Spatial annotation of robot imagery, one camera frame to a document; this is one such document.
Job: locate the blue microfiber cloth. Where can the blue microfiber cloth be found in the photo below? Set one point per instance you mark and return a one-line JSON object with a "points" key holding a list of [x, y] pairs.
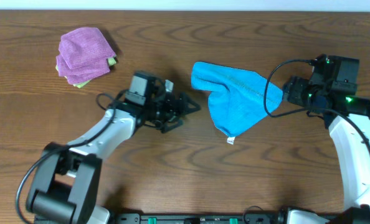
{"points": [[238, 98]]}

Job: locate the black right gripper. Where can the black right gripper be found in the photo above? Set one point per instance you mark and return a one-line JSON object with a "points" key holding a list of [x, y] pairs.
{"points": [[288, 93]]}

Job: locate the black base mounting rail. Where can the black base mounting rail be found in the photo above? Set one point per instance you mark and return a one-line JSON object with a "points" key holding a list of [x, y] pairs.
{"points": [[251, 218]]}

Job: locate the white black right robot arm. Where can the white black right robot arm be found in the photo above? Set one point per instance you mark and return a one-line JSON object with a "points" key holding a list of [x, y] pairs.
{"points": [[330, 93]]}

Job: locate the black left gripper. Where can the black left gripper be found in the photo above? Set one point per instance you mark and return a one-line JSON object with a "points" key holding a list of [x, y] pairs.
{"points": [[175, 107]]}

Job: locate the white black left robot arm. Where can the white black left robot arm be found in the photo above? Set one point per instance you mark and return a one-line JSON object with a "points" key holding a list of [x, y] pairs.
{"points": [[66, 177]]}

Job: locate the purple folded cloth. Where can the purple folded cloth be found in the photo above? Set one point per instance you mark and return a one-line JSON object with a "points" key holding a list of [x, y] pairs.
{"points": [[83, 46]]}

